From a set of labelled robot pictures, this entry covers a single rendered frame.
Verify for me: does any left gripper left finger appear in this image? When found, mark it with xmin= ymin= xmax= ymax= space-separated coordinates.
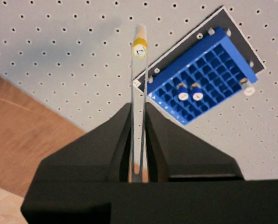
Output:
xmin=30 ymin=102 xmax=132 ymax=184

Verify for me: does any blue grid rack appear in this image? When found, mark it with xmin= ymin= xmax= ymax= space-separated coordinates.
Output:
xmin=147 ymin=27 xmax=258 ymax=126

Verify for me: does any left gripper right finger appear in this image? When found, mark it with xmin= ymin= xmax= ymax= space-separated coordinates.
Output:
xmin=145 ymin=102 xmax=245 ymax=182

